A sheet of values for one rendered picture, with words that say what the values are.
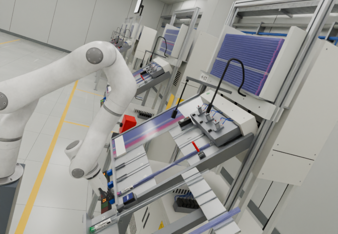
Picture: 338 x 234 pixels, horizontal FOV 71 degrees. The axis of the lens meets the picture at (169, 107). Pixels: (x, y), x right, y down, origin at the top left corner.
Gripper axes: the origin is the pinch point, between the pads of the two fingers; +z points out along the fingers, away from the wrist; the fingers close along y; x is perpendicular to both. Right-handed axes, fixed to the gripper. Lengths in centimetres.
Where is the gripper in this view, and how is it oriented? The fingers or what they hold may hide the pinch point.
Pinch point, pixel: (109, 195)
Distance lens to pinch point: 124.0
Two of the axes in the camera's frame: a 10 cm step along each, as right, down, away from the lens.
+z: 3.9, 8.3, 4.1
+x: 8.8, -4.6, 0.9
